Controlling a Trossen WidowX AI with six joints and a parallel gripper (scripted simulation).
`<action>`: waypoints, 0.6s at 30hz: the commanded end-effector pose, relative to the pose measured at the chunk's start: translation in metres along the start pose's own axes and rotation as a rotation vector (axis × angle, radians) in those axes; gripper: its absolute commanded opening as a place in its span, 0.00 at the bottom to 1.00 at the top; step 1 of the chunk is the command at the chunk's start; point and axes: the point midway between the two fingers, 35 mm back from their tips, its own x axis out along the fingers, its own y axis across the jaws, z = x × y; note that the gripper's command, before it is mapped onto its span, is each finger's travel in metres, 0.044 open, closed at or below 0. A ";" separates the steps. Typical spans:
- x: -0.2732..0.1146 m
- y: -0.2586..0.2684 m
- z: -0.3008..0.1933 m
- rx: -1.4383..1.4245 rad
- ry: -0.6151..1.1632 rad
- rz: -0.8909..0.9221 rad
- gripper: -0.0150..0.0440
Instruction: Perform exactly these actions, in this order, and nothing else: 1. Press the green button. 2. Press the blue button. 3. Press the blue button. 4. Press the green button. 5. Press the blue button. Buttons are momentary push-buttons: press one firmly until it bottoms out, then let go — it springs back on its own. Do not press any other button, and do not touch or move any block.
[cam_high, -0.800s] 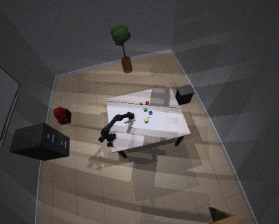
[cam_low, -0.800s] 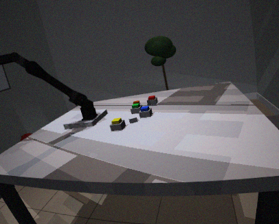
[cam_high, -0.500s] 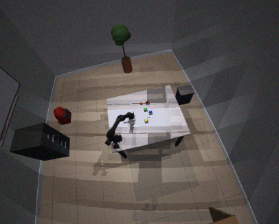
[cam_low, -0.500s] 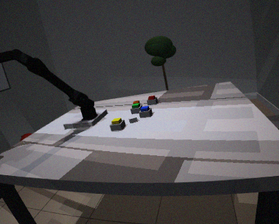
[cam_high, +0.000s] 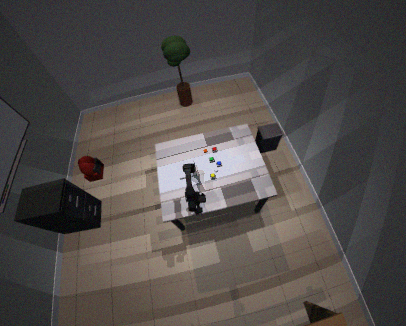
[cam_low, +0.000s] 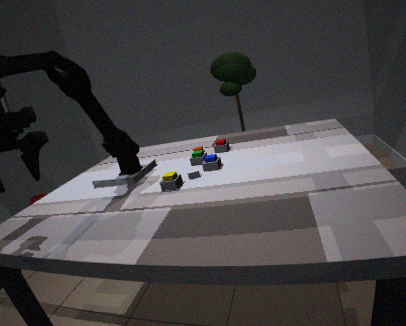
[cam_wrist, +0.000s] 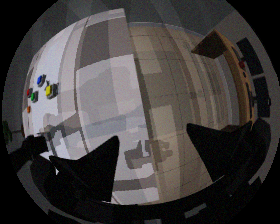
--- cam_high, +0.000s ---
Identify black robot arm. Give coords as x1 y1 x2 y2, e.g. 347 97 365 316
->
182 163 206 211

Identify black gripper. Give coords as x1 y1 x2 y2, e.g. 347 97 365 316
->
195 191 203 214

